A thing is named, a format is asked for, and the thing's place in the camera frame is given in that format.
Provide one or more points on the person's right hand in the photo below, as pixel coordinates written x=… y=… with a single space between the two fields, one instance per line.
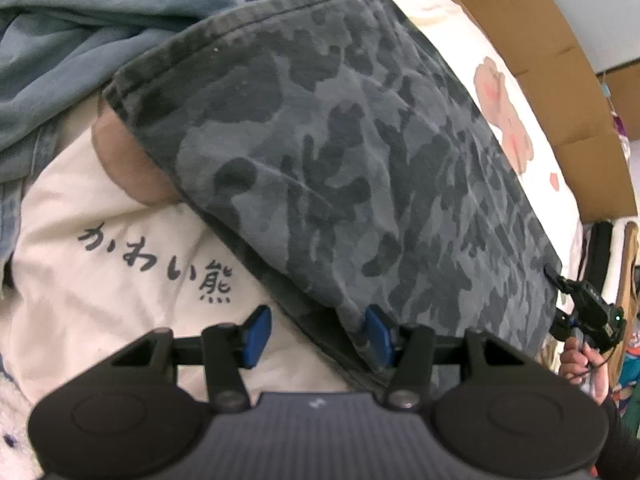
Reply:
x=595 y=370

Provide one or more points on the white folded garment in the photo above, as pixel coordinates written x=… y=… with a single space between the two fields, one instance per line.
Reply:
x=617 y=255

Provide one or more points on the blue denim garment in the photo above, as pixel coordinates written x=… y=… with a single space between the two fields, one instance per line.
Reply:
x=100 y=35

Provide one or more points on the white spotted fuzzy cloth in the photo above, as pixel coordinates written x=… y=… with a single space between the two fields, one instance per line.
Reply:
x=15 y=410

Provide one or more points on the grey padded board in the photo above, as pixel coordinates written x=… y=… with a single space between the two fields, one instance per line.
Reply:
x=590 y=5

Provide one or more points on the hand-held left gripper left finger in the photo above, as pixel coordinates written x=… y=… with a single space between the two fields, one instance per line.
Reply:
x=259 y=335

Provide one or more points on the grey camouflage pants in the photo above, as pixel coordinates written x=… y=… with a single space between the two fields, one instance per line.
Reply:
x=350 y=160

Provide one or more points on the brown cardboard panel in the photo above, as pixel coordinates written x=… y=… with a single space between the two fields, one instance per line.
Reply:
x=625 y=100

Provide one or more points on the purple white detergent bag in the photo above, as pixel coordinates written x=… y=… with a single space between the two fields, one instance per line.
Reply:
x=622 y=132

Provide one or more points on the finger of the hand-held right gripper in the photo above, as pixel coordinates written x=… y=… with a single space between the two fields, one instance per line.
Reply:
x=560 y=281
x=562 y=325

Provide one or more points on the teal printed cloth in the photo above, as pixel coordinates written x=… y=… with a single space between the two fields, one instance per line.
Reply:
x=627 y=390

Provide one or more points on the cream bear printed blanket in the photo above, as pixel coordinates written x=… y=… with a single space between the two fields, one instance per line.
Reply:
x=125 y=300

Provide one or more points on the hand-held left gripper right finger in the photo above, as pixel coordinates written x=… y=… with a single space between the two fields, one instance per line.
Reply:
x=379 y=337

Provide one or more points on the black folded garment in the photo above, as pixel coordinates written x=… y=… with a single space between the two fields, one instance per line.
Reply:
x=597 y=260

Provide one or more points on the brown cardboard box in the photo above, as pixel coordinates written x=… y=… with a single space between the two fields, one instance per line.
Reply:
x=550 y=85

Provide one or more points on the teal bottle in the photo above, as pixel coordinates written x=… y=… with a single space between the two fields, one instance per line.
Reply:
x=605 y=89

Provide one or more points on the person's right forearm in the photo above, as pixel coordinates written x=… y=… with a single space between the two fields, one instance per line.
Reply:
x=617 y=440

